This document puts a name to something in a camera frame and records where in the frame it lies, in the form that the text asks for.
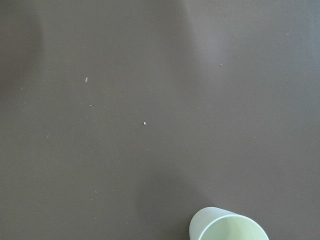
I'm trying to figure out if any cream white cup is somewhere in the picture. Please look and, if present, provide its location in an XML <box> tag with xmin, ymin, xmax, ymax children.
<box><xmin>189</xmin><ymin>207</ymin><xmax>269</xmax><ymax>240</ymax></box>

